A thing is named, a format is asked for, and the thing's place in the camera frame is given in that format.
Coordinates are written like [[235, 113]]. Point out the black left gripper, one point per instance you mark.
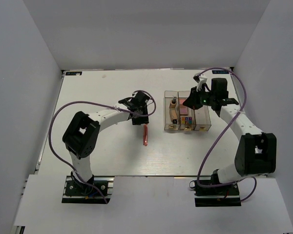
[[144, 119]]

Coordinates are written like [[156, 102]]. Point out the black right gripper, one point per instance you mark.
[[192, 101]]

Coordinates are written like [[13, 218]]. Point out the rose gold blush palette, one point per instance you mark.
[[183, 110]]

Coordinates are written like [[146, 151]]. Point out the small foundation pump bottle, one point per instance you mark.
[[173, 103]]

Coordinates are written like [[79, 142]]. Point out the colourful small eyeshadow palette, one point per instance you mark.
[[185, 120]]

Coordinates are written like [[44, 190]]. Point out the beige foundation tube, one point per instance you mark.
[[173, 115]]

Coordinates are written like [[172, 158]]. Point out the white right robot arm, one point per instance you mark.
[[256, 152]]

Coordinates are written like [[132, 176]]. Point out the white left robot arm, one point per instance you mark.
[[82, 133]]

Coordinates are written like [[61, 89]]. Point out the clear acrylic organizer tray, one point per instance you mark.
[[178, 117]]

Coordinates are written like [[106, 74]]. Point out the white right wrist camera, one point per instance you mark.
[[201, 80]]

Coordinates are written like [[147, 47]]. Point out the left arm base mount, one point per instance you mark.
[[75, 193]]

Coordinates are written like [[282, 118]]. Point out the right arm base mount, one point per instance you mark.
[[226, 196]]

